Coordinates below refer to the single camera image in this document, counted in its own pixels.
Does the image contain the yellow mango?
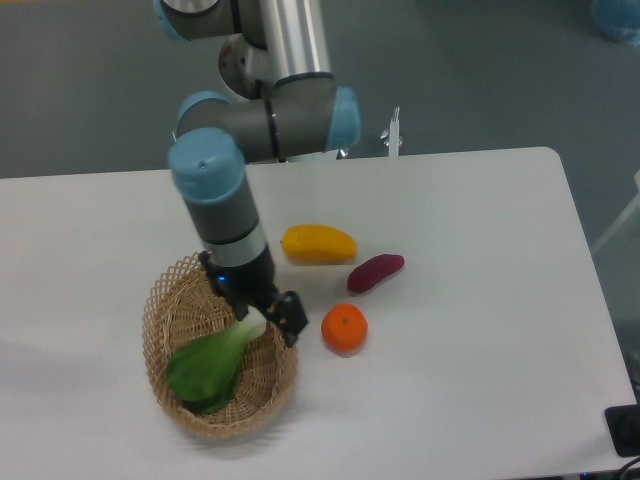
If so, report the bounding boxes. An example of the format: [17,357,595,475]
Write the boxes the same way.
[281,224,358,264]

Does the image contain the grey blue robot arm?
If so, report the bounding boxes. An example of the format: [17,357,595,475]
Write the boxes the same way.
[154,1,361,346]

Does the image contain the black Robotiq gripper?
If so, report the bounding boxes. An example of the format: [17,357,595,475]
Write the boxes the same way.
[197,246,308,348]

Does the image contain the woven wicker basket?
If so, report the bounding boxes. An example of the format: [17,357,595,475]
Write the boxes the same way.
[142,255,297,439]

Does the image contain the green bok choy vegetable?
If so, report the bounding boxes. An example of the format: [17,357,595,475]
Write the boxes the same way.
[166,306,267,414]

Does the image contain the white frame at right edge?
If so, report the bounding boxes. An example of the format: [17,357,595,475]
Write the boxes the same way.
[590,172,639,256]

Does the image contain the purple sweet potato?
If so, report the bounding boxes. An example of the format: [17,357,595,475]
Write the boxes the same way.
[346,254,405,294]

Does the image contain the black box at table edge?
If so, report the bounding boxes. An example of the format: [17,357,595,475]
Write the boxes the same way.
[604,404,639,458]

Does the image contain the blue plastic bag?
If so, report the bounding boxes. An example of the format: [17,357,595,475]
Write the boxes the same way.
[590,0,639,47]

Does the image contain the orange tangerine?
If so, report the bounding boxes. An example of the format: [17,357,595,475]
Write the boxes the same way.
[321,303,368,355]

